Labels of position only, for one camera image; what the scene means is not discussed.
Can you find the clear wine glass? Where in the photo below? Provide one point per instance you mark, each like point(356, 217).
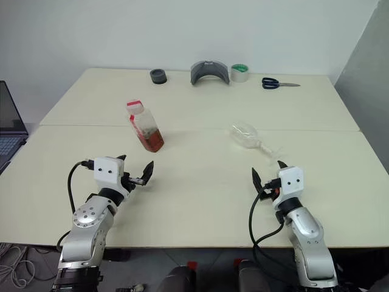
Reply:
point(246, 137)

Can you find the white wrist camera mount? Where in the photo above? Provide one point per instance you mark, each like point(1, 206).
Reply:
point(291, 182)
point(108, 173)

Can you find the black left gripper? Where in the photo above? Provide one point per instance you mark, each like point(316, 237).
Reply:
point(129, 180)

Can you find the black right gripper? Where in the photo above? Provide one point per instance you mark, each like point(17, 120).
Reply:
point(270, 190)

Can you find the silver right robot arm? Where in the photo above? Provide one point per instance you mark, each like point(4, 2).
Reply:
point(307, 231)

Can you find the plastic bottle with red contents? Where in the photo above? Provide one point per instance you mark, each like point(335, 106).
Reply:
point(149, 134)

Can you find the dark rounded shape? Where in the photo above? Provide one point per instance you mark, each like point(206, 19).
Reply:
point(179, 278)
point(253, 276)

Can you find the tape roll with green core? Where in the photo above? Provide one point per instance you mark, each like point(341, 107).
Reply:
point(240, 77)

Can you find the grey partition panel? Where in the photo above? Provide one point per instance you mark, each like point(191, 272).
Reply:
point(364, 76)

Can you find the black tape roll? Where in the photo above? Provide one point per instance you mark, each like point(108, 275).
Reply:
point(158, 77)

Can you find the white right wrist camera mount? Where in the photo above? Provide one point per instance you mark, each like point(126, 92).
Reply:
point(291, 182)

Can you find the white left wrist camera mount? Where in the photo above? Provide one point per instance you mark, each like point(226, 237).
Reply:
point(108, 173)

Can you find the grey curved plastic visor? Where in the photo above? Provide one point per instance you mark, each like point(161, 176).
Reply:
point(197, 73)

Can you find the dark laptop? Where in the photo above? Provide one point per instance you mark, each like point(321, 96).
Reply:
point(9, 121)

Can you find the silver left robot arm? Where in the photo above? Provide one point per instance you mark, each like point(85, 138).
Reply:
point(88, 219)

